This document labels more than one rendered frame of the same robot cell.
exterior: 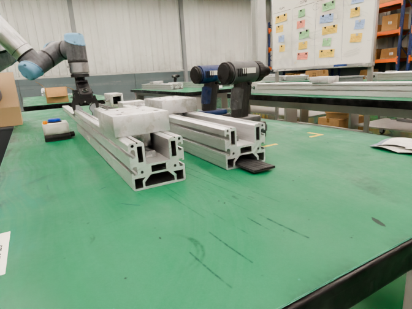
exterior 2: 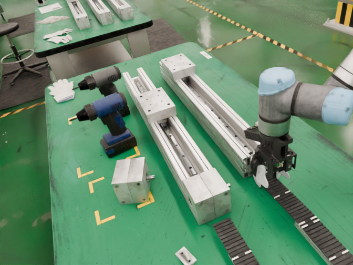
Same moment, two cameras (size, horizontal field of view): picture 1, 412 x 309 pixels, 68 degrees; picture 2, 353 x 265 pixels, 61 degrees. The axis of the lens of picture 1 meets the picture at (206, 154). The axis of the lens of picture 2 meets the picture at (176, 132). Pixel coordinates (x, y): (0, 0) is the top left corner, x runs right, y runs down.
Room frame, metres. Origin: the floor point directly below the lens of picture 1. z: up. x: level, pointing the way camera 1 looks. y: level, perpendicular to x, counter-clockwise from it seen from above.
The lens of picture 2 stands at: (1.90, 0.40, 1.48)
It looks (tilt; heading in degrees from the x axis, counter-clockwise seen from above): 37 degrees down; 194
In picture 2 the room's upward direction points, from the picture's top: 11 degrees counter-clockwise
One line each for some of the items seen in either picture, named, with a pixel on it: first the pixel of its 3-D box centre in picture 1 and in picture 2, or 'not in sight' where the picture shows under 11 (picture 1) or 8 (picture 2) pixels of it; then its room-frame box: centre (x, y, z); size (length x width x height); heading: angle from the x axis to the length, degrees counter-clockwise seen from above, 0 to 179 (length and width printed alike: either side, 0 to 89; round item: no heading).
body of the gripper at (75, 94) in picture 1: (81, 89); (274, 148); (1.30, 0.49, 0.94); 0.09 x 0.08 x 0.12; 28
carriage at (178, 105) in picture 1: (170, 108); (156, 107); (0.96, 0.10, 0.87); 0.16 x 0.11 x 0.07; 28
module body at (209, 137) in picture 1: (171, 124); (158, 118); (0.96, 0.10, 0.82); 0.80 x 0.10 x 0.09; 28
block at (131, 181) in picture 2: not in sight; (136, 180); (1.30, 0.09, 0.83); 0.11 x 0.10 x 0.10; 97
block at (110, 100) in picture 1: (113, 100); not in sight; (2.24, 0.64, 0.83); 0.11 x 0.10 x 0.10; 122
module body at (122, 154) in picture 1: (110, 132); (202, 102); (0.88, 0.27, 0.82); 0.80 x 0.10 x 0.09; 28
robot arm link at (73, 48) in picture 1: (75, 48); (277, 94); (1.29, 0.49, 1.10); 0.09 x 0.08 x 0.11; 62
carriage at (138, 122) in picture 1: (132, 125); (178, 69); (0.65, 0.16, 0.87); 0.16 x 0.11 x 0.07; 28
